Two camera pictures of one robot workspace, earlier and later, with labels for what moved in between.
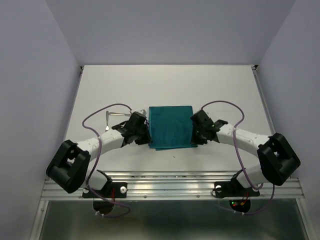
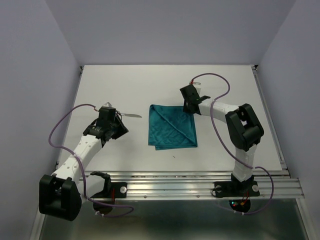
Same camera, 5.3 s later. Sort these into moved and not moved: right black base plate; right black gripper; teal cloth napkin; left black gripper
Moved: left black gripper; right black gripper
Not moved: right black base plate; teal cloth napkin
